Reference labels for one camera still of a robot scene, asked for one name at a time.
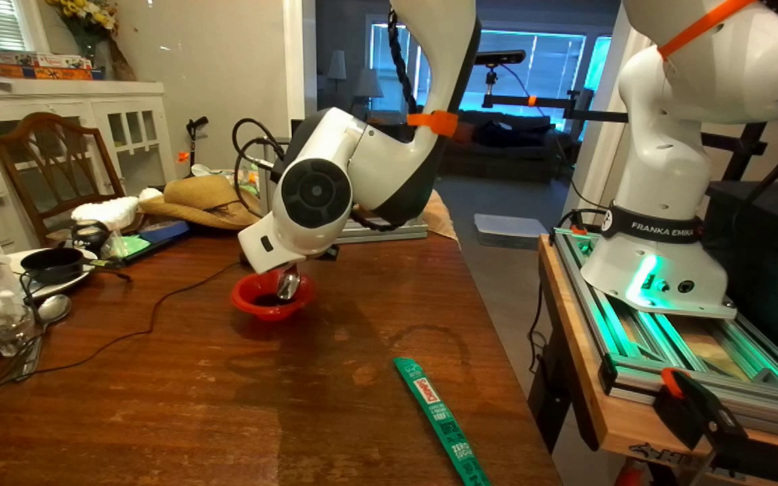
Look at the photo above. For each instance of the silver metal spoon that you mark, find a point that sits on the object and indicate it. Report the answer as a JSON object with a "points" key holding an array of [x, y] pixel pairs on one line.
{"points": [[288, 288]]}

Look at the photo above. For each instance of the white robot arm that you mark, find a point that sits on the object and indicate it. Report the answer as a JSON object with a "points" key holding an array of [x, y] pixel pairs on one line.
{"points": [[706, 61]]}

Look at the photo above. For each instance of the red bowl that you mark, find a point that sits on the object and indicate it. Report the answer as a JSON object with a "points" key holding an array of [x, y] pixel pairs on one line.
{"points": [[257, 299]]}

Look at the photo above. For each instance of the tan straw hat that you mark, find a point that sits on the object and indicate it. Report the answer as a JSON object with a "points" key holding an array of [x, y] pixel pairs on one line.
{"points": [[206, 202]]}

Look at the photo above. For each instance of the white cabinet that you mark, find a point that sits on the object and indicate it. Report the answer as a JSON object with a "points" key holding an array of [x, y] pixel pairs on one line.
{"points": [[129, 114]]}

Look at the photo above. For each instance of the white plate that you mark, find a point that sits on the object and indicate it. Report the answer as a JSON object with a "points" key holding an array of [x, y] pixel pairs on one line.
{"points": [[41, 289]]}

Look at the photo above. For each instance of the black small pan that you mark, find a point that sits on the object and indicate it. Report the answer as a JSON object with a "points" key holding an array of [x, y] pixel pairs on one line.
{"points": [[52, 265]]}

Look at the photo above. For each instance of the wooden chair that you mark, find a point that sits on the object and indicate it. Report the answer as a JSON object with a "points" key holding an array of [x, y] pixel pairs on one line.
{"points": [[56, 164]]}

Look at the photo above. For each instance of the yellow flower vase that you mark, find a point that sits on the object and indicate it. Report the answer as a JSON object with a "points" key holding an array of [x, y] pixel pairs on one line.
{"points": [[92, 27]]}

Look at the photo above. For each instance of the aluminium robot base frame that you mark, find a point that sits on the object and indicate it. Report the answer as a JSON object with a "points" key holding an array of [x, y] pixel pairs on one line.
{"points": [[618, 358]]}

